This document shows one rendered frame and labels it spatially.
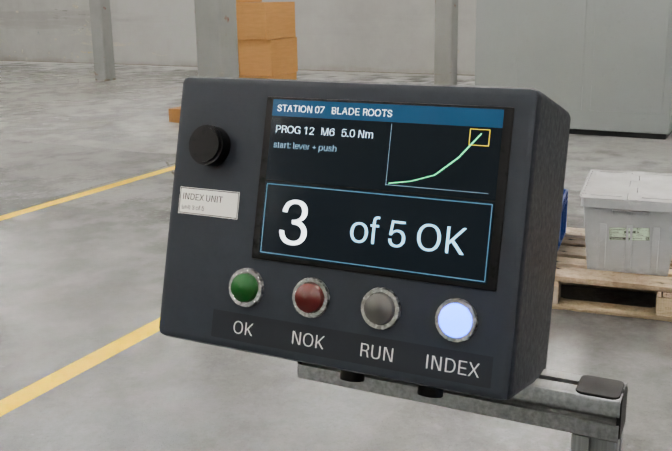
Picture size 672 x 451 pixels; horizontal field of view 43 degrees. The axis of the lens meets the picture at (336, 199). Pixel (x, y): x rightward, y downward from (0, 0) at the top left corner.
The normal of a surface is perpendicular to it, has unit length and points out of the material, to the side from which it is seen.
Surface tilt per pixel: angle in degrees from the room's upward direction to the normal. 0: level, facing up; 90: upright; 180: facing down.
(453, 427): 0
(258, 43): 90
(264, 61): 90
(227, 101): 75
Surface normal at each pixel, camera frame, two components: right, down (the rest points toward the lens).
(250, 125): -0.43, -0.04
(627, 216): -0.35, 0.32
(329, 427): -0.01, -0.97
